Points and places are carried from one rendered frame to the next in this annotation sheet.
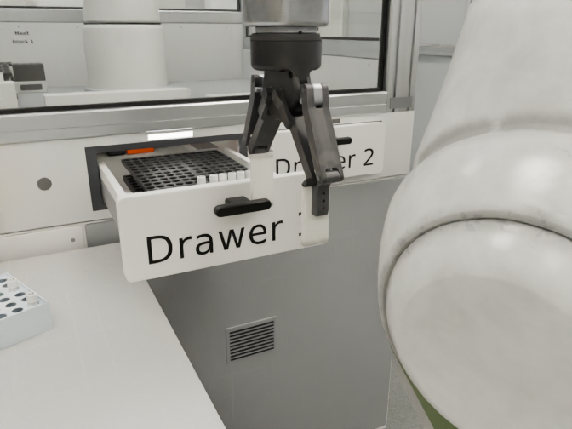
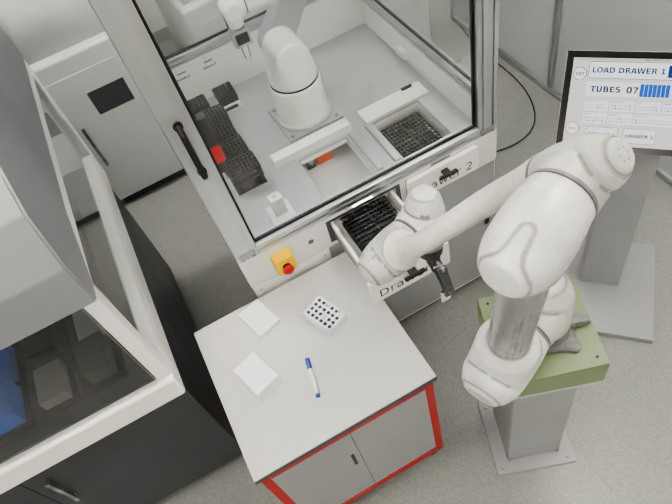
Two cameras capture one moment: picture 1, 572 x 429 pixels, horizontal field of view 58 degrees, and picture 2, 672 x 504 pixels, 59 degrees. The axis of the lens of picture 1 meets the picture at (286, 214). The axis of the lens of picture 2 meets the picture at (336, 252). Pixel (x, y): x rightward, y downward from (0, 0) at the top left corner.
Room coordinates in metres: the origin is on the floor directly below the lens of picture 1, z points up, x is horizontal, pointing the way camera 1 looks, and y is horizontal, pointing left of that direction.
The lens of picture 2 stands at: (-0.45, 0.00, 2.46)
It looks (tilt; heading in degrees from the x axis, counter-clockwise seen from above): 52 degrees down; 14
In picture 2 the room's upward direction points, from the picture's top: 18 degrees counter-clockwise
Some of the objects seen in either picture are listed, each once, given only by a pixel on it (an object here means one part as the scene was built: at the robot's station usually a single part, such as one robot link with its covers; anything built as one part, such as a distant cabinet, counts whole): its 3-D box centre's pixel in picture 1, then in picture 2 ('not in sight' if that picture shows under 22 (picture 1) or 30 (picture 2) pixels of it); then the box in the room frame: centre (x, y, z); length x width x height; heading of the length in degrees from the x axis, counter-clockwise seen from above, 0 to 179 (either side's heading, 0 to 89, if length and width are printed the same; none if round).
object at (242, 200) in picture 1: (239, 204); (413, 271); (0.62, 0.06, 0.91); 0.07 x 0.04 x 0.01; 117
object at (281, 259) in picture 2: not in sight; (284, 262); (0.74, 0.49, 0.88); 0.07 x 0.05 x 0.07; 117
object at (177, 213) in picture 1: (232, 221); (409, 271); (0.64, 0.07, 0.87); 0.29 x 0.02 x 0.11; 117
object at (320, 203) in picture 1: (324, 193); not in sight; (0.49, -0.04, 0.96); 0.03 x 0.01 x 0.05; 27
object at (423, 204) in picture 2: not in sight; (421, 214); (0.56, 0.01, 1.25); 0.13 x 0.11 x 0.16; 136
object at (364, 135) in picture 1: (324, 153); (442, 174); (1.04, -0.08, 0.87); 0.29 x 0.02 x 0.11; 117
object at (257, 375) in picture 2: not in sight; (257, 376); (0.37, 0.58, 0.79); 0.13 x 0.09 x 0.05; 44
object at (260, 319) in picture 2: not in sight; (259, 318); (0.60, 0.60, 0.77); 0.13 x 0.09 x 0.02; 42
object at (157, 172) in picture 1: (189, 186); (379, 232); (0.82, 0.16, 0.87); 0.22 x 0.18 x 0.06; 27
